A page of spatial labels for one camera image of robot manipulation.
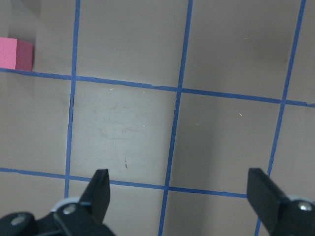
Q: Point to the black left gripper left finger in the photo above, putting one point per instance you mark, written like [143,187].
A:
[96,197]

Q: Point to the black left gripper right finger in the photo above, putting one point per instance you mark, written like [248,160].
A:
[266,198]

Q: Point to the brown paper mat blue grid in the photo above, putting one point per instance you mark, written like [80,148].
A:
[176,98]

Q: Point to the pink foam block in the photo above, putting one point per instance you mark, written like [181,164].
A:
[16,54]

